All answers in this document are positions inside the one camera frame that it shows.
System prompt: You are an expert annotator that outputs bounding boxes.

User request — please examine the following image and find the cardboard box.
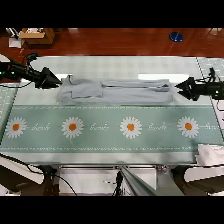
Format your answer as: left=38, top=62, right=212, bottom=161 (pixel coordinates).
left=18, top=28, right=56, bottom=46

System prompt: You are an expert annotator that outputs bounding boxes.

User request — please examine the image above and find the white garment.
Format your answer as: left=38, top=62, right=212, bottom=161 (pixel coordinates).
left=195, top=143, right=224, bottom=167

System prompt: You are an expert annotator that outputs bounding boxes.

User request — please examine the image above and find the silver frame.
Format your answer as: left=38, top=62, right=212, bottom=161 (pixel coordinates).
left=0, top=162, right=198, bottom=197

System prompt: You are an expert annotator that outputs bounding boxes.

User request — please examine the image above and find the black cable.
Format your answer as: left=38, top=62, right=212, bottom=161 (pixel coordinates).
left=0, top=80, right=34, bottom=90
left=53, top=175, right=79, bottom=197

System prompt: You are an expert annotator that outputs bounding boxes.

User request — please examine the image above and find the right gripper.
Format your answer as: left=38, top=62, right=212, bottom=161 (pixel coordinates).
left=175, top=76, right=201, bottom=102

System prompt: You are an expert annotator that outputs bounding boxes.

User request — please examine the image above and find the blue round object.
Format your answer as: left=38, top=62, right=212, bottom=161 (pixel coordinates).
left=168, top=31, right=185, bottom=43

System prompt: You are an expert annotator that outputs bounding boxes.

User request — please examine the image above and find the light blue shirt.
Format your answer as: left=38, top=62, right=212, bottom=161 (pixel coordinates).
left=56, top=74, right=177, bottom=106

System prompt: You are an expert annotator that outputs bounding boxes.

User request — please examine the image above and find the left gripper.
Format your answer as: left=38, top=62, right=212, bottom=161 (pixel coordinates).
left=34, top=66, right=63, bottom=90

